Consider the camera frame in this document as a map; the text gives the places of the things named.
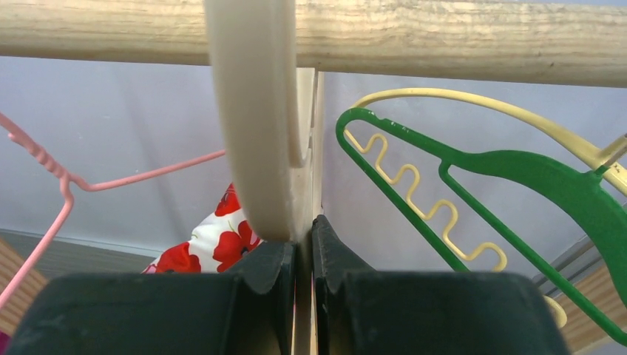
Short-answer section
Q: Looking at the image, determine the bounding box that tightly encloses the pink wire hanger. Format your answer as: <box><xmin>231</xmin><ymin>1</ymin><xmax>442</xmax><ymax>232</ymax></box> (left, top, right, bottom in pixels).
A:
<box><xmin>0</xmin><ymin>111</ymin><xmax>227</xmax><ymax>312</ymax></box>

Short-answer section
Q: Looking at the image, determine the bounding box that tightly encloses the wooden hanger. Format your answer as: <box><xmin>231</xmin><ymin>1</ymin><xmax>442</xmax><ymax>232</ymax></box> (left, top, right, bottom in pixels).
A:
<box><xmin>204</xmin><ymin>1</ymin><xmax>318</xmax><ymax>354</ymax></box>

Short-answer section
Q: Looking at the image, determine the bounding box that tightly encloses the green plastic hanger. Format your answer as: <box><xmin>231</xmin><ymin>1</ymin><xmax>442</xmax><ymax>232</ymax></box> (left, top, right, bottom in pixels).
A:
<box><xmin>335</xmin><ymin>108</ymin><xmax>626</xmax><ymax>345</ymax></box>

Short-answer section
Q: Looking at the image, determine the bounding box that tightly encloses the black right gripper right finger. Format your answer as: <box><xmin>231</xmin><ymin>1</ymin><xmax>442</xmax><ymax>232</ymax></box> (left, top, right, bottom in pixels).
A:
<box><xmin>311</xmin><ymin>215</ymin><xmax>569</xmax><ymax>354</ymax></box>

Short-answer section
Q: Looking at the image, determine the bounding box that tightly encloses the cream plastic hanger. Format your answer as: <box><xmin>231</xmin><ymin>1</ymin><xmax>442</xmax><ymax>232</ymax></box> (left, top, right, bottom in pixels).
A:
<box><xmin>342</xmin><ymin>87</ymin><xmax>627</xmax><ymax>329</ymax></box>

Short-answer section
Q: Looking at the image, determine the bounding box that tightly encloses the wooden clothes rack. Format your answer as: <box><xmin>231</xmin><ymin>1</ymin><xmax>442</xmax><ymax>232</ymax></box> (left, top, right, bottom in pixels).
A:
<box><xmin>1</xmin><ymin>1</ymin><xmax>626</xmax><ymax>87</ymax></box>

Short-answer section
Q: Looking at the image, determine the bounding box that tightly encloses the white red poppy garment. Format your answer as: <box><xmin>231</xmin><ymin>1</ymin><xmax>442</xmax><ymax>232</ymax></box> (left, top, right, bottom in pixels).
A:
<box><xmin>143</xmin><ymin>184</ymin><xmax>263</xmax><ymax>274</ymax></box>

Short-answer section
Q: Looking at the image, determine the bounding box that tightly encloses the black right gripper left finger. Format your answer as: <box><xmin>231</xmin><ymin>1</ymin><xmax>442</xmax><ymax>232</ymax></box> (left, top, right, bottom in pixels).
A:
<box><xmin>7</xmin><ymin>242</ymin><xmax>295</xmax><ymax>354</ymax></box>

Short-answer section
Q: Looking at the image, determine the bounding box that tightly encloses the magenta dress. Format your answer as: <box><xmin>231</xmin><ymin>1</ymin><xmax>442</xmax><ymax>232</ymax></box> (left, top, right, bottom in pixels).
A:
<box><xmin>0</xmin><ymin>332</ymin><xmax>11</xmax><ymax>355</ymax></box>

